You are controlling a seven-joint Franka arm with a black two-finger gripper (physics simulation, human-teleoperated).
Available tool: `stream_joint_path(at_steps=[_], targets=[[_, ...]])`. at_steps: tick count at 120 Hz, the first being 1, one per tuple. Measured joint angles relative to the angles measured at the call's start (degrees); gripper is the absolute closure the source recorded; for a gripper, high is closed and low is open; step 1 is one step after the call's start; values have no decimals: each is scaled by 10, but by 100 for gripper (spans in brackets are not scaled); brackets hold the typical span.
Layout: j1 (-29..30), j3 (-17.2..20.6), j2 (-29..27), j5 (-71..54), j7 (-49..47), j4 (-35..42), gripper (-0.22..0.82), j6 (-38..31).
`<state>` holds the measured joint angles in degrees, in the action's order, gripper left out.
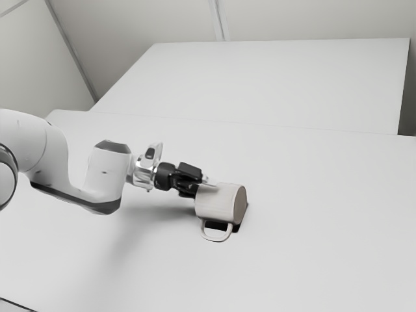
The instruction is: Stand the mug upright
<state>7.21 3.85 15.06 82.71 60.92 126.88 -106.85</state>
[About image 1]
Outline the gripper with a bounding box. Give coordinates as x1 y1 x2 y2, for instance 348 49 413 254
153 161 216 200

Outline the white mug with handle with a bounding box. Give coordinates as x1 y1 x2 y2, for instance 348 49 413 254
194 182 249 243

